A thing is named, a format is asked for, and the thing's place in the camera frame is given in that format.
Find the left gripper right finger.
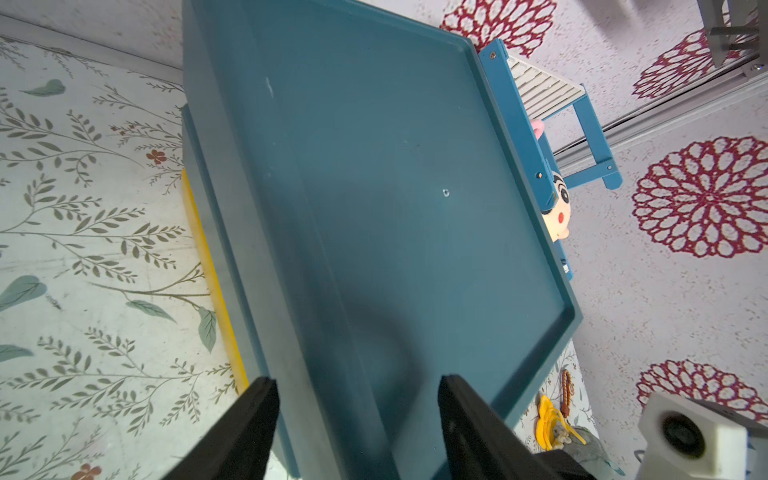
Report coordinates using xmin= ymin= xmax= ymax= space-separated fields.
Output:
xmin=437 ymin=375 xmax=593 ymax=480

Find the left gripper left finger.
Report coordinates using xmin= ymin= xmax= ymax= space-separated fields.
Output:
xmin=164 ymin=377 xmax=280 ymax=480

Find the teal three-drawer cabinet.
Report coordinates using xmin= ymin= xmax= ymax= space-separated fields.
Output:
xmin=183 ymin=1 xmax=581 ymax=479

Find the yellow grey toy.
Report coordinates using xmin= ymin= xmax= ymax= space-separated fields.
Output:
xmin=535 ymin=396 xmax=627 ymax=479

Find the brown keyring toy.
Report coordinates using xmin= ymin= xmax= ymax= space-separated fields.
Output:
xmin=560 ymin=368 xmax=574 ymax=418

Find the plush doll orange striped shirt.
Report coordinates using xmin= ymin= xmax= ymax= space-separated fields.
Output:
xmin=536 ymin=157 xmax=572 ymax=242

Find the blue white toy crib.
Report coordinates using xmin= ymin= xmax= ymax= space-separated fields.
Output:
xmin=479 ymin=39 xmax=623 ymax=279

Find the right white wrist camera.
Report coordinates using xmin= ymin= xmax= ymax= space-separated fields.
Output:
xmin=637 ymin=392 xmax=767 ymax=480

